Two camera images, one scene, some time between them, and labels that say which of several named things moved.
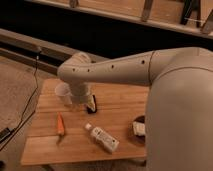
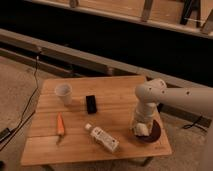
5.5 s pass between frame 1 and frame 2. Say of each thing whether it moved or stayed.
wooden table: stayed
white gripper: moved
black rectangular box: stayed
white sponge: stayed
